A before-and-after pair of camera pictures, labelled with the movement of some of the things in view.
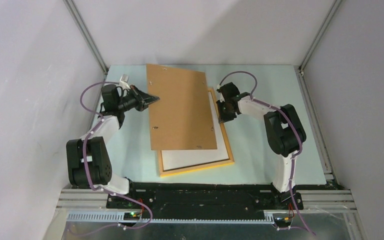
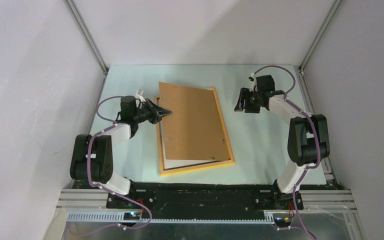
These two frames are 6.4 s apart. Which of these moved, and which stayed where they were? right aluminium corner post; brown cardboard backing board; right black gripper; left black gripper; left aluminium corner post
Moved: brown cardboard backing board; left black gripper; right black gripper
Stayed: left aluminium corner post; right aluminium corner post
